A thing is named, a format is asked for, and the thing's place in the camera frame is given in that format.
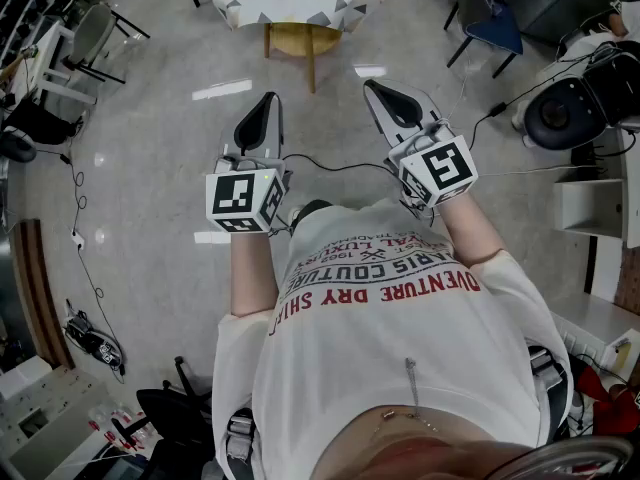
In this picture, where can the white shelf unit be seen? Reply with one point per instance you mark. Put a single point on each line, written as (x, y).
(590, 203)

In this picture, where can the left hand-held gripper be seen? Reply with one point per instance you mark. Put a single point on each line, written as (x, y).
(235, 198)

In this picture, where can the person's left forearm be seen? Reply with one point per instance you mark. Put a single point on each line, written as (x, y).
(252, 273)

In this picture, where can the red cloth bag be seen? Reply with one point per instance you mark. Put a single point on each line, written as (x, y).
(600, 393)

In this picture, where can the triangle patterned white tablecloth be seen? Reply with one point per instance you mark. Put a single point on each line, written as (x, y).
(310, 5)

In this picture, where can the dark blue chair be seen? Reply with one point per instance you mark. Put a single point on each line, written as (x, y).
(495, 30)

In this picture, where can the rack of black devices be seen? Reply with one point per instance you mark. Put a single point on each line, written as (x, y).
(22, 8)

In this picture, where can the person's black trousers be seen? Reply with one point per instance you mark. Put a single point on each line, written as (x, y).
(315, 208)

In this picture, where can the black padded office chair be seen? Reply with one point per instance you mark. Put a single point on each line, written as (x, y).
(575, 113)

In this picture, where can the person's white printed t-shirt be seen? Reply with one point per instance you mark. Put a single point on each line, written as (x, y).
(400, 343)

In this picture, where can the black bag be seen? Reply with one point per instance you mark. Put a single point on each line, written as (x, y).
(35, 123)

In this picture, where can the white power strip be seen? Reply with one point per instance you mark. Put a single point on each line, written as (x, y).
(77, 239)

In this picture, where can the person's neck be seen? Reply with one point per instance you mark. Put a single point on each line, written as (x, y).
(415, 448)

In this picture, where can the black swivel chair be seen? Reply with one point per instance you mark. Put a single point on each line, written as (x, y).
(170, 413)

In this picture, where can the metal head mount band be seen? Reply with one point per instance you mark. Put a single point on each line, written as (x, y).
(560, 460)

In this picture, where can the white storage cabinet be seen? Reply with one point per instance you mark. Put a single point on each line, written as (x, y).
(55, 418)

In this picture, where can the person's right forearm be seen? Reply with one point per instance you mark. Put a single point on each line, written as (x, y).
(467, 233)

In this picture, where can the white desk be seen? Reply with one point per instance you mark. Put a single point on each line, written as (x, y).
(50, 63)

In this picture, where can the wooden table base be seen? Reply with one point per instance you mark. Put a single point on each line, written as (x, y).
(300, 38)

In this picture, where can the brown wooden board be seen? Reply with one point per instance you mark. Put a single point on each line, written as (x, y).
(42, 293)

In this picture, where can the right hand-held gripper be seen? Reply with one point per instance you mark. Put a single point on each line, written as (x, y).
(445, 168)

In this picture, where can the black power adapter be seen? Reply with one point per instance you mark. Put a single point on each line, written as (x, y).
(498, 109)

